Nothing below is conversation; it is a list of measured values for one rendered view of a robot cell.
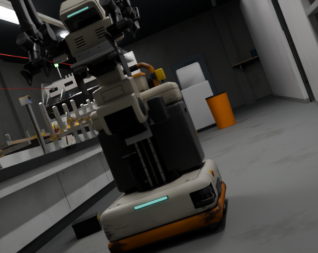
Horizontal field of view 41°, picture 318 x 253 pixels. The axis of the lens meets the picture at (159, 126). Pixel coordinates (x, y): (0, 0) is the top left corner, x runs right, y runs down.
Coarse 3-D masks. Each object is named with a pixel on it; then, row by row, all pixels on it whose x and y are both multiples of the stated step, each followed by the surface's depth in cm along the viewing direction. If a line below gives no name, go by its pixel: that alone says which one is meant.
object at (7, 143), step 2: (4, 142) 260; (6, 142) 259; (8, 142) 261; (0, 144) 260; (2, 144) 260; (4, 144) 260; (6, 144) 260; (8, 144) 260; (10, 144) 262; (0, 146) 260; (2, 146) 260; (4, 146) 260; (6, 146) 260; (0, 148) 260; (2, 148) 261
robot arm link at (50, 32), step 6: (24, 0) 209; (30, 0) 212; (30, 6) 210; (30, 12) 210; (36, 12) 214; (36, 18) 211; (36, 24) 212; (42, 24) 212; (48, 24) 215; (48, 30) 212; (48, 36) 212; (54, 36) 217
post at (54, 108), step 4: (52, 108) 407; (56, 108) 408; (56, 112) 407; (56, 116) 407; (60, 116) 410; (60, 120) 407; (60, 124) 407; (60, 128) 408; (64, 128) 409; (64, 136) 408
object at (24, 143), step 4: (28, 140) 285; (20, 144) 285; (24, 144) 285; (28, 144) 284; (8, 148) 287; (12, 148) 286; (16, 148) 286; (0, 152) 288; (4, 152) 288; (8, 152) 287
